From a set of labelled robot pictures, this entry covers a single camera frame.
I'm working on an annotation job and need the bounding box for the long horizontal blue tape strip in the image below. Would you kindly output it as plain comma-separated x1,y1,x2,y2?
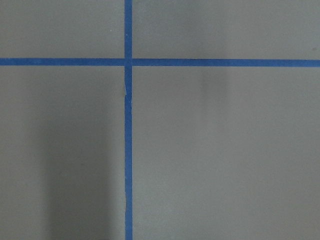
0,58,320,68

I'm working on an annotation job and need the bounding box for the long vertical blue tape strip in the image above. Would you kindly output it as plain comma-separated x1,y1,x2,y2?
124,0,133,240

